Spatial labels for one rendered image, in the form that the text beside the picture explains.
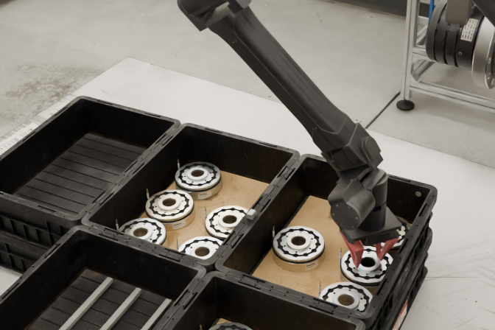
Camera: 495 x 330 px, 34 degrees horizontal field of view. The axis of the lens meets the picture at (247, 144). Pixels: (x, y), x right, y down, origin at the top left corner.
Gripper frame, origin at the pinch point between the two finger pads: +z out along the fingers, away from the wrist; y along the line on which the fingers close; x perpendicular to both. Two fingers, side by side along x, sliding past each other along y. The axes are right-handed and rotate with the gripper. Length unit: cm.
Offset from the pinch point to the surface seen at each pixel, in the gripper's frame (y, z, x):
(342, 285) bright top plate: -6.9, 1.1, -3.5
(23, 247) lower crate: -62, 6, 38
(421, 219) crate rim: 11.3, -5.7, 0.4
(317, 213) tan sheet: -1.0, 4.0, 21.0
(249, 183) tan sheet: -10.8, 3.7, 36.7
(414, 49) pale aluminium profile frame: 107, 55, 165
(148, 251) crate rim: -39.2, -6.0, 11.6
